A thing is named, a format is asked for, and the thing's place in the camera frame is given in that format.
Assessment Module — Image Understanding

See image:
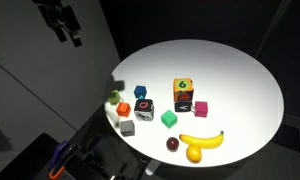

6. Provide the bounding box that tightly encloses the pink block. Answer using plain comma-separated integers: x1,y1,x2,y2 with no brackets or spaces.
193,100,209,118

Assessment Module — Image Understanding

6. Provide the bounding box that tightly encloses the light green block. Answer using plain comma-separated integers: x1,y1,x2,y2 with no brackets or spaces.
107,89,122,105

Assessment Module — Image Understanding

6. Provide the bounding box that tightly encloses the orange block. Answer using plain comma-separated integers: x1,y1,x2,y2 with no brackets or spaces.
116,102,132,118

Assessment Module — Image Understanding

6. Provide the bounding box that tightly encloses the yellow banana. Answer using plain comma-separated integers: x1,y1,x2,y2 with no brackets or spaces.
178,130,225,150

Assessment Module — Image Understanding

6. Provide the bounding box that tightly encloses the grey block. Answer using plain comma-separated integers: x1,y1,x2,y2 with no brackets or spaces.
119,119,136,137

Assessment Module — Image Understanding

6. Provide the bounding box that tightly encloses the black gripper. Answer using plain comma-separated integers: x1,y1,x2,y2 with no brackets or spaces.
33,0,83,48

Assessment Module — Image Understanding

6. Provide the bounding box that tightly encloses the orange soft cube with six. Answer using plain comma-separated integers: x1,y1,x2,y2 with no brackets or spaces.
172,77,194,103

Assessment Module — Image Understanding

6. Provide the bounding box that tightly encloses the round white table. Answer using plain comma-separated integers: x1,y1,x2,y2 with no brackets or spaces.
103,39,285,177

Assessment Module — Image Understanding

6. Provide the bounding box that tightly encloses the purple spring clamp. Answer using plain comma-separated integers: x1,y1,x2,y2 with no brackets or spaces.
48,140,71,180

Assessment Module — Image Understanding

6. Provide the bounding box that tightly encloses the dark red plum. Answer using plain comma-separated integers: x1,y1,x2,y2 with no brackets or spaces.
165,136,180,153

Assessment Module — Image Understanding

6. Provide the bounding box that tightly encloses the black soft cube red letter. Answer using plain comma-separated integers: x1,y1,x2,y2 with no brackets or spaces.
133,95,155,122

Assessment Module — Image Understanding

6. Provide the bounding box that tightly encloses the blue block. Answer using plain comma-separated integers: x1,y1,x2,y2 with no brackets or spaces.
133,85,148,100

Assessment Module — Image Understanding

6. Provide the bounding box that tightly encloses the yellow lemon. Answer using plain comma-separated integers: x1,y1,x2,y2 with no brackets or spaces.
185,145,203,164

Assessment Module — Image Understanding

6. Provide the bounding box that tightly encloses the black spring clamp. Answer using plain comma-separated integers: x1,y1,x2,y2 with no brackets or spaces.
69,133,104,166

